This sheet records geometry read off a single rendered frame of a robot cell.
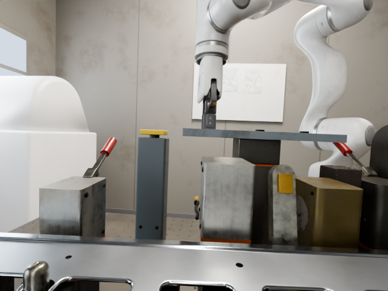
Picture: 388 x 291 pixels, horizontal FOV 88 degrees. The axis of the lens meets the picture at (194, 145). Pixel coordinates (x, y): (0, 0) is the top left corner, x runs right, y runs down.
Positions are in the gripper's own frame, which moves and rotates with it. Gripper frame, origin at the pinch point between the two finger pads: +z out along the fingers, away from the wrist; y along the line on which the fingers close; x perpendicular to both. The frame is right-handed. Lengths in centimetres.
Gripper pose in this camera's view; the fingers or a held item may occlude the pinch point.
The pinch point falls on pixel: (208, 122)
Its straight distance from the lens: 51.8
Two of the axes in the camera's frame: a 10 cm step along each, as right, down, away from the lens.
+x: 9.9, 0.3, 1.1
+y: 1.0, 0.6, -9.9
